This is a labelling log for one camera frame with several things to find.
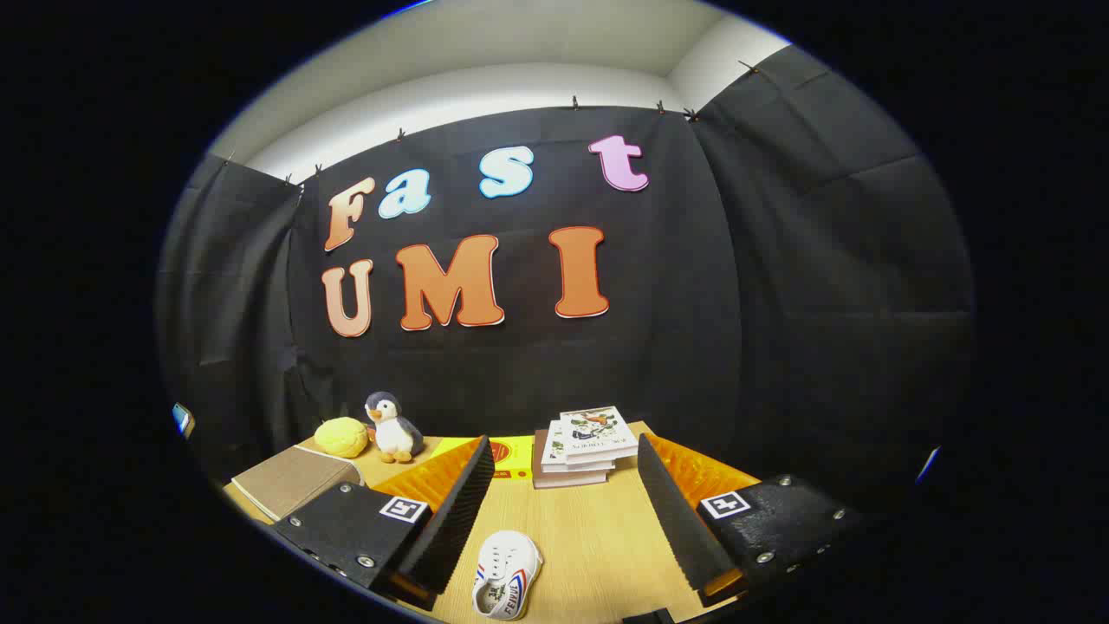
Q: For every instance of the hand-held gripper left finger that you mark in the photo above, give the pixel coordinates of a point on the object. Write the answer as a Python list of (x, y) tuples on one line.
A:
[(450, 520)]

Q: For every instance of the white floral cover book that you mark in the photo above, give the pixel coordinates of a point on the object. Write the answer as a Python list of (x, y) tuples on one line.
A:
[(598, 431)]

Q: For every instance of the beige fabric storage box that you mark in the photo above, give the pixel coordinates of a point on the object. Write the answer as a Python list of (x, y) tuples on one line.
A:
[(290, 481)]

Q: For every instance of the penguin plush toy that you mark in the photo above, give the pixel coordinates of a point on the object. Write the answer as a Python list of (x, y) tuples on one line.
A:
[(394, 429)]

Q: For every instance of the yellow bun plush toy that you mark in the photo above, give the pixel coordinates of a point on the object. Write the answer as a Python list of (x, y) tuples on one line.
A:
[(340, 437)]

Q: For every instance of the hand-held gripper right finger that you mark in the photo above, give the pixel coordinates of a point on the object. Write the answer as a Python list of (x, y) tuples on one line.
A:
[(680, 520)]

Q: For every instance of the yellow book with red circle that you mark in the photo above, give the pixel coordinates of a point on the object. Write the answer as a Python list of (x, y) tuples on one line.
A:
[(513, 457)]

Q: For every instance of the white striped canvas shoe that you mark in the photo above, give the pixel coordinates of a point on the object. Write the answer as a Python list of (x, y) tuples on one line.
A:
[(507, 563)]

